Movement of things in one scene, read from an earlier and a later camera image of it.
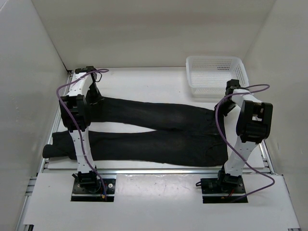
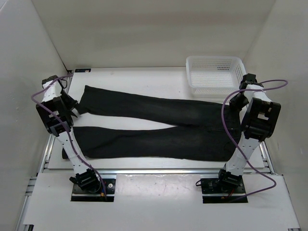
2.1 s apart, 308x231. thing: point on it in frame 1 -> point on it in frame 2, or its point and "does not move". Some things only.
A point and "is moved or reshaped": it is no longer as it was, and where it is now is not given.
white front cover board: (160, 202) does not move
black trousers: (198, 139) is moved or reshaped
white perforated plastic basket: (207, 75) does not move
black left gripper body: (93, 95) -> (69, 102)
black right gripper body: (225, 105) -> (239, 101)
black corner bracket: (81, 70) does not move
